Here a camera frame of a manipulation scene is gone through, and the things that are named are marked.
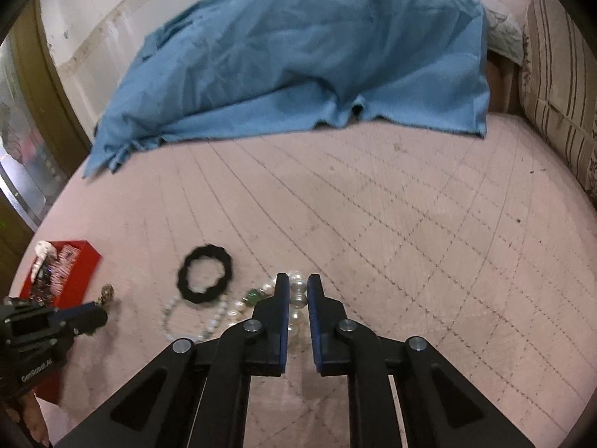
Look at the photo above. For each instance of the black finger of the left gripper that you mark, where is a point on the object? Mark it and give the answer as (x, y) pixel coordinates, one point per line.
(85, 319)

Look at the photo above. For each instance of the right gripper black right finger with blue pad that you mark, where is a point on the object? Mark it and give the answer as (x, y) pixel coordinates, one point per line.
(401, 393)

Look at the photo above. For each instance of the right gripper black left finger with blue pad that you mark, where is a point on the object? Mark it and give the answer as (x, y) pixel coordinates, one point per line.
(194, 395)

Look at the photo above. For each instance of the person's left hand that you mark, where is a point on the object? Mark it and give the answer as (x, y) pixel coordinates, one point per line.
(33, 418)

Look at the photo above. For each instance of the red tray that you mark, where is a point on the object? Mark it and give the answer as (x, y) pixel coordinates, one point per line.
(74, 291)

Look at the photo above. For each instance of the black white striped scrunchie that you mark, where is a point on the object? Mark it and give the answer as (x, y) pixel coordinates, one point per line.
(61, 268)

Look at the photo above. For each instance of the pink quilted bedspread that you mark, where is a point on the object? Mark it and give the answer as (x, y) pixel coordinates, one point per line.
(486, 248)

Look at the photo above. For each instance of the wooden framed mirror door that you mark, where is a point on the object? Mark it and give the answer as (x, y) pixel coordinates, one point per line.
(42, 141)

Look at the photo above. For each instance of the striped beige pillow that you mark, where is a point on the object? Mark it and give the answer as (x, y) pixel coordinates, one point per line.
(557, 88)

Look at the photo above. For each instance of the blue cloth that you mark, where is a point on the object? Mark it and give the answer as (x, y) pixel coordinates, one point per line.
(229, 69)

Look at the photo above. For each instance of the grey white pillow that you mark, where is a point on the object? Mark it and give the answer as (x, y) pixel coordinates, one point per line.
(505, 36)

